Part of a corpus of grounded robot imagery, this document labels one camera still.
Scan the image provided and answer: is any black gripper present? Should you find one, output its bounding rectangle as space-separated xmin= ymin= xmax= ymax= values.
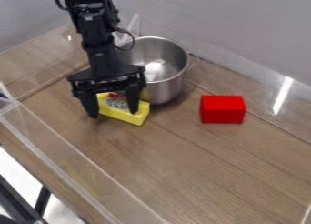
xmin=67 ymin=42 xmax=146 ymax=118

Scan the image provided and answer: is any yellow butter block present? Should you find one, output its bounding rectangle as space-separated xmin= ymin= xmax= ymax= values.
xmin=97 ymin=93 xmax=150 ymax=126

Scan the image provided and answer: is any silver steel pot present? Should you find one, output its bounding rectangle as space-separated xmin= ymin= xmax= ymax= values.
xmin=117 ymin=36 xmax=198 ymax=105

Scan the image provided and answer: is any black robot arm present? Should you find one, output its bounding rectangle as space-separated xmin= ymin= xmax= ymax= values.
xmin=55 ymin=0 xmax=147 ymax=118

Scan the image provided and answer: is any red rectangular block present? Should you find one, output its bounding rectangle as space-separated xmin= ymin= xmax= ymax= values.
xmin=199 ymin=95 xmax=247 ymax=124

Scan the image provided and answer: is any clear acrylic front barrier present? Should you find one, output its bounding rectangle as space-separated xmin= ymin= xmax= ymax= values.
xmin=0 ymin=83 xmax=168 ymax=224

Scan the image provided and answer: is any clear acrylic corner bracket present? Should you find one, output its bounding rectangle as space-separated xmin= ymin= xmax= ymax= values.
xmin=115 ymin=13 xmax=142 ymax=44

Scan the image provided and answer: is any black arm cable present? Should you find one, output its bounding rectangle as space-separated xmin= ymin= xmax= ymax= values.
xmin=113 ymin=27 xmax=136 ymax=52

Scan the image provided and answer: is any black table leg frame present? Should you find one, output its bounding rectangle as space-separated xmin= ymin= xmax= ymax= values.
xmin=0 ymin=175 xmax=51 ymax=224

